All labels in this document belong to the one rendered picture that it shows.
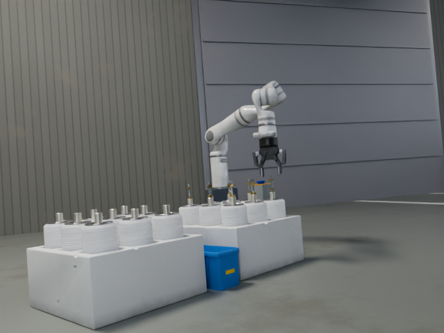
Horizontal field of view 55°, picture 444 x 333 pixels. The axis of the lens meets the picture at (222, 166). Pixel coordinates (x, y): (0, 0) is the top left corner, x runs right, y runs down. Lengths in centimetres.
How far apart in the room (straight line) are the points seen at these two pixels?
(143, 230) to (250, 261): 45
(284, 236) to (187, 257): 49
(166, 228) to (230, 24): 368
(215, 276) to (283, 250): 38
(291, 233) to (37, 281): 92
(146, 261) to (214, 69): 353
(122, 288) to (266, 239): 61
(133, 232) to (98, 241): 11
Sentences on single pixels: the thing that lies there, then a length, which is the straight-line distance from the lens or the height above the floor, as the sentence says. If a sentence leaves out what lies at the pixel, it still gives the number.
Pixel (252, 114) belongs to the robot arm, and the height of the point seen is 66.
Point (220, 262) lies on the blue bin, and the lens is 137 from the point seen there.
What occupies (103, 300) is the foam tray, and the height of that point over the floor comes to 6.
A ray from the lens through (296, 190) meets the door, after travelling 476.
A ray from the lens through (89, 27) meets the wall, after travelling 454.
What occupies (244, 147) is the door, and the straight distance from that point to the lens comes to 453.
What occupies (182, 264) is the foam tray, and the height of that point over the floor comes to 10.
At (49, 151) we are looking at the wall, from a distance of 428.
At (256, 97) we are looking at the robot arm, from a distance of 175.
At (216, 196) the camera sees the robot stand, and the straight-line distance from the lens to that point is 222.
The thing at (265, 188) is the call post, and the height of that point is 29.
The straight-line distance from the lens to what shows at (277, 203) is 170.
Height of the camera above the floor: 34
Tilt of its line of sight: 2 degrees up
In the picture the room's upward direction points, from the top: 4 degrees counter-clockwise
